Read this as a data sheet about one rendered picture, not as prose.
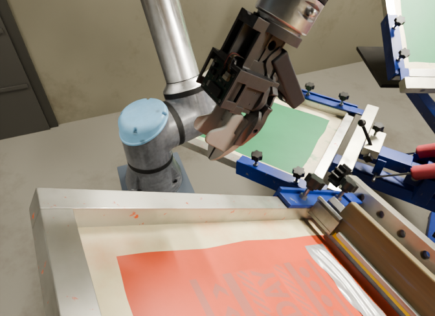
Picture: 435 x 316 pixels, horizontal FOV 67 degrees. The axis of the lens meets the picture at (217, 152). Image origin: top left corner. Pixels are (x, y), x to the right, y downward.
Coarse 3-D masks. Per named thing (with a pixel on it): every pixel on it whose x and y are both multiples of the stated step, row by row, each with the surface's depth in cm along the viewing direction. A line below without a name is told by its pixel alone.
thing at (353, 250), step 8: (344, 240) 69; (352, 248) 68; (360, 256) 66; (368, 264) 65; (376, 272) 64; (384, 280) 63; (392, 288) 62; (392, 296) 61; (400, 296) 61; (400, 304) 60; (408, 304) 60; (408, 312) 59; (416, 312) 59
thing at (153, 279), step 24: (264, 240) 62; (288, 240) 66; (312, 240) 71; (120, 264) 42; (144, 264) 44; (168, 264) 46; (192, 264) 48; (216, 264) 50; (240, 264) 53; (264, 264) 56; (144, 288) 41; (168, 288) 42; (336, 288) 61; (144, 312) 38; (168, 312) 39; (192, 312) 41; (384, 312) 62
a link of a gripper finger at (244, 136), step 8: (256, 112) 44; (264, 112) 44; (248, 120) 45; (256, 120) 44; (264, 120) 44; (248, 128) 45; (256, 128) 45; (240, 136) 46; (248, 136) 46; (240, 144) 47
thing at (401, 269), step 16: (352, 208) 71; (352, 224) 70; (368, 224) 68; (352, 240) 69; (368, 240) 67; (384, 240) 65; (368, 256) 67; (384, 256) 65; (400, 256) 63; (384, 272) 64; (400, 272) 62; (416, 272) 60; (400, 288) 62; (416, 288) 60; (432, 288) 58; (416, 304) 59; (432, 304) 58
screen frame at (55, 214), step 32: (64, 192) 42; (96, 192) 45; (128, 192) 49; (160, 192) 53; (32, 224) 40; (64, 224) 38; (96, 224) 45; (128, 224) 48; (160, 224) 52; (64, 256) 35; (64, 288) 32
